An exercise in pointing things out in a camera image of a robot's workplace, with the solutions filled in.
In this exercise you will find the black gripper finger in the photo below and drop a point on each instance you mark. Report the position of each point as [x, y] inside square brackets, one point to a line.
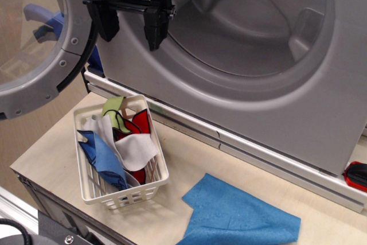
[156, 24]
[104, 18]

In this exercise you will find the white felt cloth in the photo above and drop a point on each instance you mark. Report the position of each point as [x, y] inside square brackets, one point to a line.
[134, 151]

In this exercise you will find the blue cloth with black trim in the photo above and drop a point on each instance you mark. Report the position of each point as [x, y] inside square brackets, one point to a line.
[101, 157]

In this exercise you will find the grey toy washing machine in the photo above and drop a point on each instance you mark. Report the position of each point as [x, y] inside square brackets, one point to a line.
[287, 74]

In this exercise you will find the blue plastic clamp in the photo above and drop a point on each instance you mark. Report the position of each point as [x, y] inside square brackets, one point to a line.
[51, 30]

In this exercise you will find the grey round washer door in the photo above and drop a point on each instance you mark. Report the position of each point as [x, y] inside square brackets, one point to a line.
[32, 73]

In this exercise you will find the green cloth with black trim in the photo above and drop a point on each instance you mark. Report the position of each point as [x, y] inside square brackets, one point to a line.
[111, 109]

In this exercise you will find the red cloth with black trim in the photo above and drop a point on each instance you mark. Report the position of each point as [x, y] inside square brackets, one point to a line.
[138, 124]

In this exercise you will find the large blue cloth on table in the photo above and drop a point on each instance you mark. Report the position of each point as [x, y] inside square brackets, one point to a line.
[223, 214]

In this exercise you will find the red and black tool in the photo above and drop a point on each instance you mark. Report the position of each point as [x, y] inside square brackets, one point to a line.
[355, 175]

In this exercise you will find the white aluminium base rail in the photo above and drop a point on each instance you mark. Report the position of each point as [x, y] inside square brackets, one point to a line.
[313, 179]

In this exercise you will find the metal table frame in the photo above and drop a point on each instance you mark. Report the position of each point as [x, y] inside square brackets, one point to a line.
[19, 220]

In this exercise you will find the black metal bracket with bolt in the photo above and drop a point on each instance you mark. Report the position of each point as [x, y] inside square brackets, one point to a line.
[55, 233]

